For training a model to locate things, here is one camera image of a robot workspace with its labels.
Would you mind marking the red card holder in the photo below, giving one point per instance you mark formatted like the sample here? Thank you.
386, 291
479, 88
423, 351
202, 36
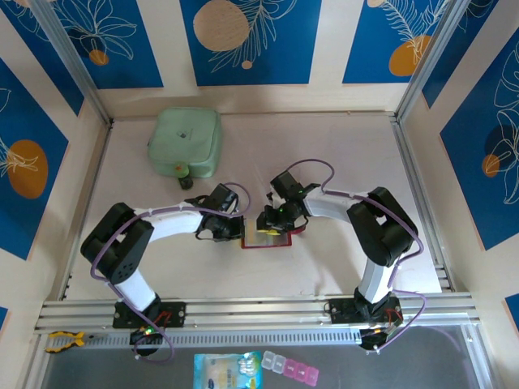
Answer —
281, 240

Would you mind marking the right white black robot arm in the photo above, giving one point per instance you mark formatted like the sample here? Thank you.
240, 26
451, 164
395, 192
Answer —
328, 208

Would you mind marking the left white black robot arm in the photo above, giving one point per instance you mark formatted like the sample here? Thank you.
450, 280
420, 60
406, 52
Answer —
174, 223

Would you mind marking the clear plastic card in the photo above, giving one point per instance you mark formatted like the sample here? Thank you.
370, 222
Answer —
263, 176

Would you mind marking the small bottle with green cap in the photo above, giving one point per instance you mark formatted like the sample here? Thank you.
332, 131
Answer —
185, 181

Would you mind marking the mint green zip pouch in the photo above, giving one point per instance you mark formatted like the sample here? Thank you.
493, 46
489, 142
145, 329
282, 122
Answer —
182, 138

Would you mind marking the pink white pill organizer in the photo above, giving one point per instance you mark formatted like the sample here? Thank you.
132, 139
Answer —
290, 366

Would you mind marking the black controller board green light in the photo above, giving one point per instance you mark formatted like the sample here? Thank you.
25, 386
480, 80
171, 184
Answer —
138, 335

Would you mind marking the blue snack packet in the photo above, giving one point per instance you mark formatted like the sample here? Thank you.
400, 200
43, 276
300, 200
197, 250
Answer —
227, 370

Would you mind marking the black controller board orange light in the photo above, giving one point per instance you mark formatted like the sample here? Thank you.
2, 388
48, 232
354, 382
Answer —
375, 342

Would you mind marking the aluminium front rail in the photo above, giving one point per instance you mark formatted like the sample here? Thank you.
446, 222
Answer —
259, 310

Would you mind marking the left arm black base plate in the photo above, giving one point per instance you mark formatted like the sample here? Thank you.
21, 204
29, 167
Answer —
174, 314

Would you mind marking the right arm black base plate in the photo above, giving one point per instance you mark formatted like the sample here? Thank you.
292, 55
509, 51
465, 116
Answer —
342, 310

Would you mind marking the aluminium side rail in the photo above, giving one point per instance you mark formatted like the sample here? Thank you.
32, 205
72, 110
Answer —
410, 162
99, 162

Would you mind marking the aluminium frame post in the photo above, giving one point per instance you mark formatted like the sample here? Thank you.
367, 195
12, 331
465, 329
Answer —
74, 61
429, 61

